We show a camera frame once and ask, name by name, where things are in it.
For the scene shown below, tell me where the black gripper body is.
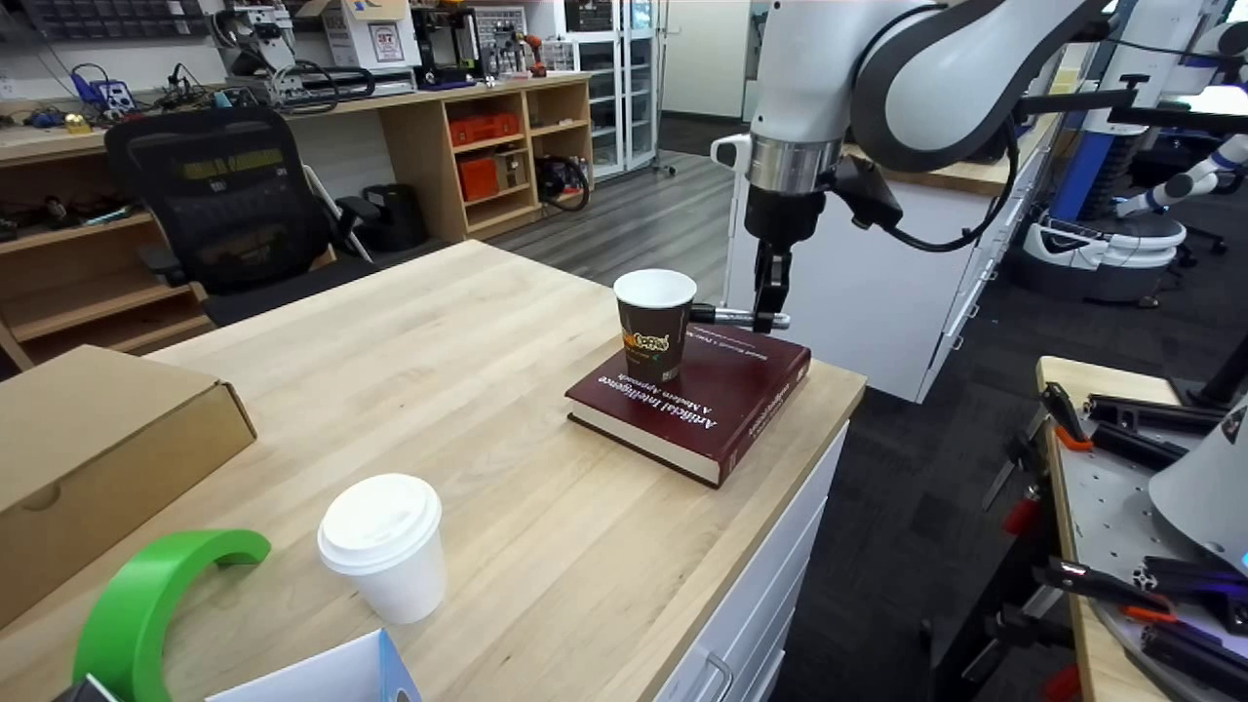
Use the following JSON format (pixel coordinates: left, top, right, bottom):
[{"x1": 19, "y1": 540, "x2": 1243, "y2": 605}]
[{"x1": 743, "y1": 186, "x2": 832, "y2": 258}]

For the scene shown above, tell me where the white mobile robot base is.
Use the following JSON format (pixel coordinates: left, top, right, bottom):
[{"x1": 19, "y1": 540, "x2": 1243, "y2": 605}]
[{"x1": 1021, "y1": 128, "x2": 1248, "y2": 277}]

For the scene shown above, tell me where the brown paper coffee cup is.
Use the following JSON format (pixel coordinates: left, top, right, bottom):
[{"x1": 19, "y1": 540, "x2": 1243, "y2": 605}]
[{"x1": 609, "y1": 264, "x2": 701, "y2": 385}]

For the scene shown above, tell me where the white lidded paper cup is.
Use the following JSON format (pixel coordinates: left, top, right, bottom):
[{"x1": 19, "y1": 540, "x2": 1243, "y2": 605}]
[{"x1": 314, "y1": 471, "x2": 452, "y2": 633}]

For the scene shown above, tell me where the white cabinet with wooden top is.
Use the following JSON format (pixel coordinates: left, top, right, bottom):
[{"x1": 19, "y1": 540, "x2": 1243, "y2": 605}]
[{"x1": 712, "y1": 115, "x2": 1065, "y2": 405}]

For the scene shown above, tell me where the dark red hardcover book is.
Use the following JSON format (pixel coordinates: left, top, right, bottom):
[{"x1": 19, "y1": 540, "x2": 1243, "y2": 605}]
[{"x1": 561, "y1": 320, "x2": 817, "y2": 490}]

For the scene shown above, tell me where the white glass door cabinet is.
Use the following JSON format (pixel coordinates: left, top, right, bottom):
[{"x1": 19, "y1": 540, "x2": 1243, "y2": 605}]
[{"x1": 558, "y1": 0, "x2": 665, "y2": 181}]

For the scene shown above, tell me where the tall boxy orange storage bin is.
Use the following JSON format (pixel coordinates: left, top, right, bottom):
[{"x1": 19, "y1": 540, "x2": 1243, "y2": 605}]
[{"x1": 458, "y1": 148, "x2": 531, "y2": 203}]

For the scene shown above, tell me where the wide flat orange storage bin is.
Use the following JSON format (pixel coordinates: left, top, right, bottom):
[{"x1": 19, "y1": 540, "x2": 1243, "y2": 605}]
[{"x1": 450, "y1": 107, "x2": 527, "y2": 148}]

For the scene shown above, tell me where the white table drawer cabinet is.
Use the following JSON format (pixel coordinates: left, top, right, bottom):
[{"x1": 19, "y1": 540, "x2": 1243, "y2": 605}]
[{"x1": 649, "y1": 416, "x2": 856, "y2": 702}]

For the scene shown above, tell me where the black clamp with orange pad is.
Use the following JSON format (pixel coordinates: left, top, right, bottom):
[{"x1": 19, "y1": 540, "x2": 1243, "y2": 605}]
[{"x1": 1039, "y1": 377, "x2": 1228, "y2": 471}]

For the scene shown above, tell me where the wooden desk shelf unit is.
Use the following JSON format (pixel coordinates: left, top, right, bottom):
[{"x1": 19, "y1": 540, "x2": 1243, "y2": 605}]
[{"x1": 0, "y1": 69, "x2": 598, "y2": 366}]

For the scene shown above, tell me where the black 3D printer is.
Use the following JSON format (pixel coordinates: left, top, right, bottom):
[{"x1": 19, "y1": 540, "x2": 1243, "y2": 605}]
[{"x1": 410, "y1": 4, "x2": 487, "y2": 95}]

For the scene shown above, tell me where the small wooden workbench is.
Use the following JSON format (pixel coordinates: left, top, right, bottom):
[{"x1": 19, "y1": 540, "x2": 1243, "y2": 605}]
[{"x1": 1034, "y1": 351, "x2": 1248, "y2": 702}]

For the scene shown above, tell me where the black bag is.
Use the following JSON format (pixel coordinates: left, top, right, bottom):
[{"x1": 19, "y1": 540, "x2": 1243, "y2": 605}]
[{"x1": 340, "y1": 181, "x2": 428, "y2": 258}]

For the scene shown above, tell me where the black and orange bar clamp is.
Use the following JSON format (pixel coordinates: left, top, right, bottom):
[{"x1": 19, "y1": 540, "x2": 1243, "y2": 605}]
[{"x1": 1030, "y1": 554, "x2": 1248, "y2": 623}]

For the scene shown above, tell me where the grey cone-shaped cover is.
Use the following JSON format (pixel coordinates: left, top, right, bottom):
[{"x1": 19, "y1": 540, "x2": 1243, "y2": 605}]
[{"x1": 1143, "y1": 394, "x2": 1248, "y2": 576}]

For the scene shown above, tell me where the black and purple tool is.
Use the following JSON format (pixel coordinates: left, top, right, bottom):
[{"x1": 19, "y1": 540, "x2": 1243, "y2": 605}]
[{"x1": 1125, "y1": 596, "x2": 1248, "y2": 702}]

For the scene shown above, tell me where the black office chair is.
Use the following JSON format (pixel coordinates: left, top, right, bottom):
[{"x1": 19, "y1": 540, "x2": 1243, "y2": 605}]
[{"x1": 102, "y1": 107, "x2": 344, "y2": 295}]

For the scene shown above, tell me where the white and blue carton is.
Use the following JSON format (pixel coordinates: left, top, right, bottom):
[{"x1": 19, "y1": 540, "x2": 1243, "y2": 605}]
[{"x1": 207, "y1": 629, "x2": 427, "y2": 702}]

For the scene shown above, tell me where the blue gadget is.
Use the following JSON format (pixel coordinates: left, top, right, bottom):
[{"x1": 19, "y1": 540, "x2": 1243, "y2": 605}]
[{"x1": 65, "y1": 57, "x2": 142, "y2": 125}]

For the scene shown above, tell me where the brown cardboard box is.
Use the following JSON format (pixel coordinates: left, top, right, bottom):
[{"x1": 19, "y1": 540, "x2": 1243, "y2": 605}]
[{"x1": 0, "y1": 342, "x2": 260, "y2": 636}]

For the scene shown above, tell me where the green tape roll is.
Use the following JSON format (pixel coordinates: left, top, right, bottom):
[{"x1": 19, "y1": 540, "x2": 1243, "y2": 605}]
[{"x1": 69, "y1": 528, "x2": 276, "y2": 702}]

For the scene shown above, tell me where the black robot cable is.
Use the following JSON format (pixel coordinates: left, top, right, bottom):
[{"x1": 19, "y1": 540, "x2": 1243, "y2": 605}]
[{"x1": 888, "y1": 117, "x2": 1025, "y2": 258}]

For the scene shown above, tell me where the coiled black cable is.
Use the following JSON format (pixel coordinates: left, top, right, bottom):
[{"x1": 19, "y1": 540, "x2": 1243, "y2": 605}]
[{"x1": 533, "y1": 154, "x2": 598, "y2": 215}]

